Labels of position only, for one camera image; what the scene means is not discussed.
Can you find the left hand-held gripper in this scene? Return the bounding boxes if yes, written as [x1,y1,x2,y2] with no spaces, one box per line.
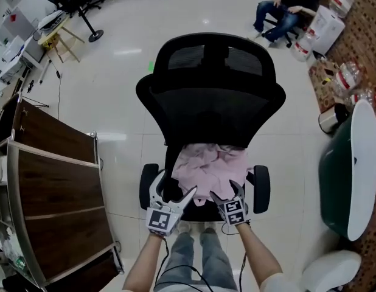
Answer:
[144,169,198,239]

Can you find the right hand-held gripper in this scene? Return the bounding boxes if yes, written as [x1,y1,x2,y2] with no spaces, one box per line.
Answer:
[209,179,249,227]

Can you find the pink cloth garment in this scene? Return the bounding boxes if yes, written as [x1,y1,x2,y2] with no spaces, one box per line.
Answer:
[171,142,249,208]

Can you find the wood and steel cart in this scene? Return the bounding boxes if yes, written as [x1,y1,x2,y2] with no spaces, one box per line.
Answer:
[0,91,125,289]

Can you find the person's right forearm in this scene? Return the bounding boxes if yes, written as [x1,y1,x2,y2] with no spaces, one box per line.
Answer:
[235,222,283,289]

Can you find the person's left forearm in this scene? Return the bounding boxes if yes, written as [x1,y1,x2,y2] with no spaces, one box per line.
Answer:
[122,232,176,292]

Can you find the person's left shoe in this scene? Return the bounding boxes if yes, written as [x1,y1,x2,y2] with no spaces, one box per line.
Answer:
[176,220,192,234]

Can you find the person's legs in jeans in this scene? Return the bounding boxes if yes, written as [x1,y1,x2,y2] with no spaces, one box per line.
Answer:
[153,230,239,292]

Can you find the black mesh office chair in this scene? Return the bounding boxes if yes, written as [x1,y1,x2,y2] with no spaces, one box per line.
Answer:
[135,32,287,223]

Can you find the person's white shirt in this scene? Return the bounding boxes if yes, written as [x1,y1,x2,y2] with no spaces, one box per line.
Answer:
[256,271,302,292]

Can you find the white moulded chair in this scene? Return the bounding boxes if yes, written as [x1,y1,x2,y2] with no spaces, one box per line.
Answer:
[299,249,363,292]

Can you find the steel trash can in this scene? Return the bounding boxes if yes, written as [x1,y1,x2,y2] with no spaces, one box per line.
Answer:
[318,103,350,135]

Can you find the clear water jug red label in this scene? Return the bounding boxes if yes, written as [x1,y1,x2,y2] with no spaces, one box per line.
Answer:
[352,86,376,106]
[329,0,355,18]
[293,29,317,63]
[335,61,364,91]

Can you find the white box with red print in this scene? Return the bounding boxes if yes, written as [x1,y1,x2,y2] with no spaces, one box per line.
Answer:
[309,4,346,57]

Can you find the round wooden table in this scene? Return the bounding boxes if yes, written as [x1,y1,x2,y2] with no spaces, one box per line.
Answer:
[38,19,85,64]

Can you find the white desk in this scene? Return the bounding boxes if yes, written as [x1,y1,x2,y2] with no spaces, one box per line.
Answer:
[0,35,47,83]

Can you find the white device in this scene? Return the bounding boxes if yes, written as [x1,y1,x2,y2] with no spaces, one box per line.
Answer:
[38,10,67,32]

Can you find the white printer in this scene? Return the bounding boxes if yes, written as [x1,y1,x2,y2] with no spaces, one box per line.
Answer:
[1,36,26,63]

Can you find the white cabinet with red tag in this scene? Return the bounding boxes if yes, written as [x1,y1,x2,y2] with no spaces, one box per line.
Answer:
[0,7,38,44]

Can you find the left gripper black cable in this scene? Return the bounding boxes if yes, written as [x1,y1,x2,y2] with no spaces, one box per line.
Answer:
[156,237,213,292]

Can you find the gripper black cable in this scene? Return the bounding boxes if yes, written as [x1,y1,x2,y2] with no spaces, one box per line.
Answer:
[156,237,213,292]
[221,222,248,292]

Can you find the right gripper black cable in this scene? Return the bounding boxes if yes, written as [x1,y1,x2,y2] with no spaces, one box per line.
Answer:
[221,222,248,292]

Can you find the black power adapter cable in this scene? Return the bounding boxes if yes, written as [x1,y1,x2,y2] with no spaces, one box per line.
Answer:
[47,59,63,121]

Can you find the black stanchion post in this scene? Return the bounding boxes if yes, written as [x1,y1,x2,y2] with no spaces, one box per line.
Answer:
[75,0,105,43]

